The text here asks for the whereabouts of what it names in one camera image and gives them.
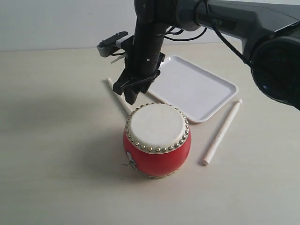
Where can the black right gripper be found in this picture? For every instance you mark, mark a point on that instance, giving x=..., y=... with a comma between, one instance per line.
x=141, y=66

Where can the wooden drumstick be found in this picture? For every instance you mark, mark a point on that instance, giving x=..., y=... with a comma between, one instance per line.
x=121, y=99
x=221, y=133

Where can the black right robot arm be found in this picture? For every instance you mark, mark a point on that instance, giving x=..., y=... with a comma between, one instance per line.
x=270, y=35

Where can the red small drum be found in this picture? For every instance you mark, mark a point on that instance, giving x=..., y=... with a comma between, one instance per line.
x=157, y=139

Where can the white rectangular tray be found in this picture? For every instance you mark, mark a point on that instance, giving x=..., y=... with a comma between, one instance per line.
x=196, y=91

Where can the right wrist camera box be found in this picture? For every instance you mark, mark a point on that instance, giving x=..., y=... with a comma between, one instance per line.
x=119, y=41

